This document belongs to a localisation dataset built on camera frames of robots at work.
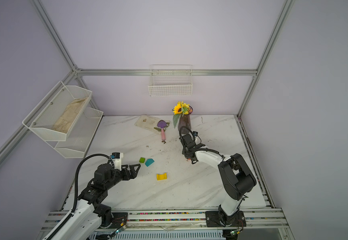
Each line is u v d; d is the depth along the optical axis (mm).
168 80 955
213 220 732
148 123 1151
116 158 706
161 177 865
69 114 800
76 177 572
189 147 727
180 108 902
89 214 541
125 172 703
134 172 732
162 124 1137
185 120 985
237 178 467
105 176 610
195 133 838
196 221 748
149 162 944
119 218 736
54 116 795
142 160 954
